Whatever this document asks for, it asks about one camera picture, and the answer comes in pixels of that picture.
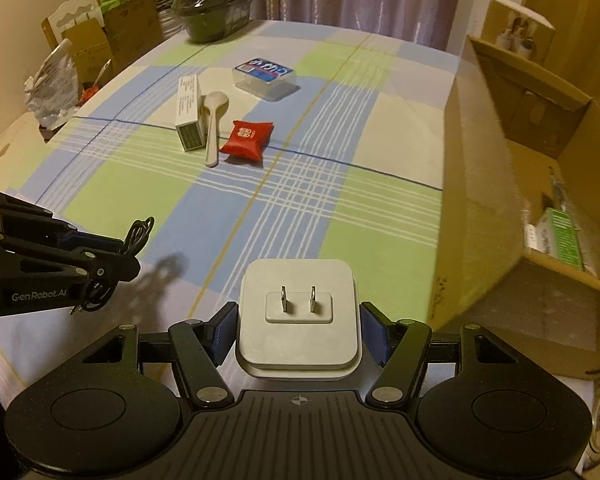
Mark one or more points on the narrow white box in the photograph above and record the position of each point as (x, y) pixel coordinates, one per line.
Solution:
(189, 118)

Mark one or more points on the brown cardboard boxes pile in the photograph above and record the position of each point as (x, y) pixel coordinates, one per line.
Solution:
(107, 36)

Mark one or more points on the green instant noodle bowl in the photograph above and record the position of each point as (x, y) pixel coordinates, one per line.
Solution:
(206, 21)

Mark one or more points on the large brown cardboard box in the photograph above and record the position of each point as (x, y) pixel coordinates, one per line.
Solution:
(517, 140)

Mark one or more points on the white plastic spoon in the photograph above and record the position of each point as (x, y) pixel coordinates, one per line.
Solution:
(214, 102)

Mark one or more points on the clear box blue label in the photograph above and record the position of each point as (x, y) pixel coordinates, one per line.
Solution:
(264, 79)

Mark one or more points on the white product box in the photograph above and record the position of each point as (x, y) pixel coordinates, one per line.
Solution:
(512, 27)

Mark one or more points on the white power adapter plug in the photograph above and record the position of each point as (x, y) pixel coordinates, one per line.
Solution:
(298, 319)

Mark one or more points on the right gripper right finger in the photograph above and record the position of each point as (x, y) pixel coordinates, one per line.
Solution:
(400, 349)

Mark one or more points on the tall green medicine box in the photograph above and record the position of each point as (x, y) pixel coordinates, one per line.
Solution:
(558, 238)

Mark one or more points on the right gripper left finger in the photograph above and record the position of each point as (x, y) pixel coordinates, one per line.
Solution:
(198, 349)

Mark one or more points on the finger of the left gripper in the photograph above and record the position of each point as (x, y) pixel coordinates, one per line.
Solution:
(104, 279)
(68, 238)

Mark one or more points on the red snack packet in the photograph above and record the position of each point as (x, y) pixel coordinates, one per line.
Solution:
(247, 140)

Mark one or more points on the crumpled plastic bag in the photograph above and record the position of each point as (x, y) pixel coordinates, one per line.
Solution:
(52, 93)

